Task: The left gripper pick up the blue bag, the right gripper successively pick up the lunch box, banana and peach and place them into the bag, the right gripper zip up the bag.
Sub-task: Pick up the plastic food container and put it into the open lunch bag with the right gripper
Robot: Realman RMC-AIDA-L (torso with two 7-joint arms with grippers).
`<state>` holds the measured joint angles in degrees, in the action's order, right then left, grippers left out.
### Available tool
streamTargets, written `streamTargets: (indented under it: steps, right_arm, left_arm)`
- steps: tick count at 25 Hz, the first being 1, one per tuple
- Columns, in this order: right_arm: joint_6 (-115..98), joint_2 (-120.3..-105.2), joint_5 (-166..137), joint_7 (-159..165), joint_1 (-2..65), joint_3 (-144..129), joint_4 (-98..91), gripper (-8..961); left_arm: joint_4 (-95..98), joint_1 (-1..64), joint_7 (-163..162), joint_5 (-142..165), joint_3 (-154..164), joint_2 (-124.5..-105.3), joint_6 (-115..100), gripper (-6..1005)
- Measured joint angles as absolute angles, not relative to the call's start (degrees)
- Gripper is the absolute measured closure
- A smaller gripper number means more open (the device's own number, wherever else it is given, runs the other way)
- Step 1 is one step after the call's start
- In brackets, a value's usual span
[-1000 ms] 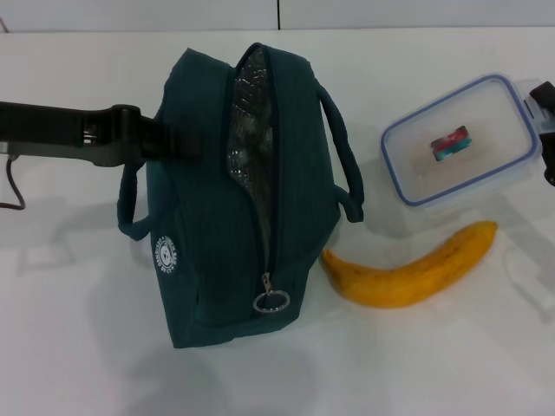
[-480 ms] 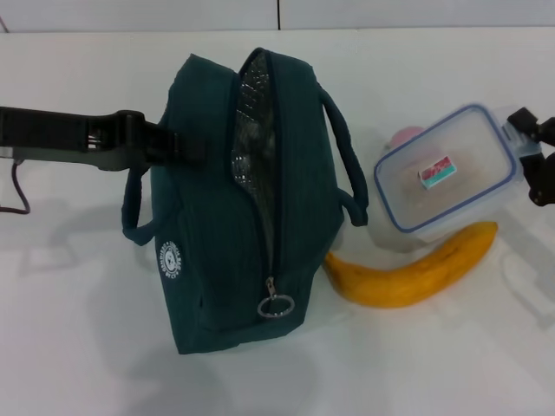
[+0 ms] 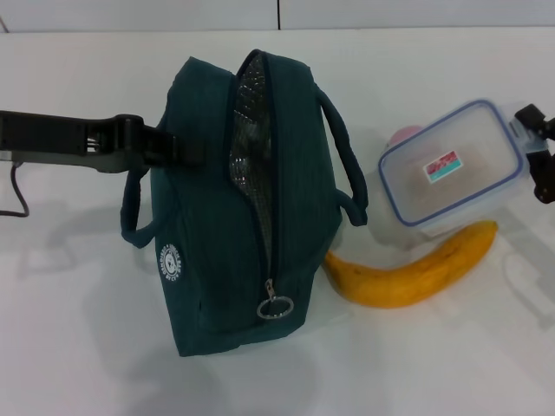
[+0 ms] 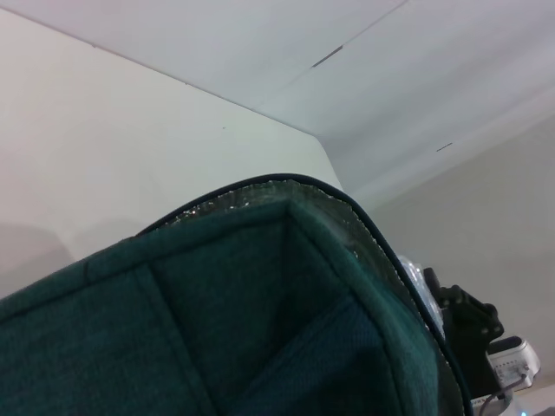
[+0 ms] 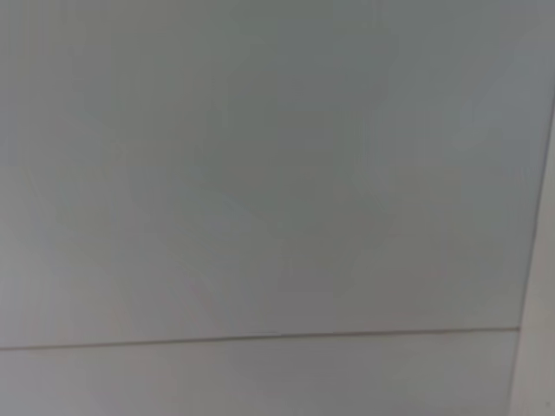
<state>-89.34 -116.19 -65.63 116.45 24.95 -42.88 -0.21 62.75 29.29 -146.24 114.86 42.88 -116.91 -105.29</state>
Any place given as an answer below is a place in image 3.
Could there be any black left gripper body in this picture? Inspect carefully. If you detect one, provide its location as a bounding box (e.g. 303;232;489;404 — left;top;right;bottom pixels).
0;108;127;174

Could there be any dark teal insulated lunch bag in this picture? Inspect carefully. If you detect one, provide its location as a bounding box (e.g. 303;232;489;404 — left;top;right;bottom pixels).
119;49;369;359

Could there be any pink toy peach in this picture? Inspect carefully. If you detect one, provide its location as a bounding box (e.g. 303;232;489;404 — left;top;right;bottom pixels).
388;124;424;146

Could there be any yellow banana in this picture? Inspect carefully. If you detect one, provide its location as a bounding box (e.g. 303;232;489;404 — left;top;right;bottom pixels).
324;219;499;309

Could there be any dark left gripper cable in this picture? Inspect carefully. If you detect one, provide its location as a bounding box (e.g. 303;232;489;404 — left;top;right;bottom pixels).
0;162;30;218

